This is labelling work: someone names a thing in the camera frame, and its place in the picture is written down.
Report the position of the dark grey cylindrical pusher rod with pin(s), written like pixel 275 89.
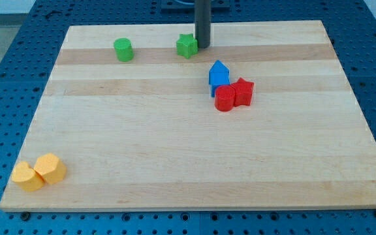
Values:
pixel 202 11

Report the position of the green star block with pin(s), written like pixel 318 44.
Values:
pixel 187 45

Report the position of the red star block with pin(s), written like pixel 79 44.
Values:
pixel 243 92

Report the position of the blue house-shaped block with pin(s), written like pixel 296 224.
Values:
pixel 218 76

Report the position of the green cylinder block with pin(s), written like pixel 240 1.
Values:
pixel 123 49

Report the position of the red cylinder block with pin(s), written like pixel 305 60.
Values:
pixel 224 98

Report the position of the light wooden board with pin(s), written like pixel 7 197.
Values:
pixel 144 135

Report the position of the yellow hexagon block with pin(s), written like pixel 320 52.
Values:
pixel 50 168

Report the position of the yellow heart block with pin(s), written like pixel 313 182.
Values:
pixel 25 177

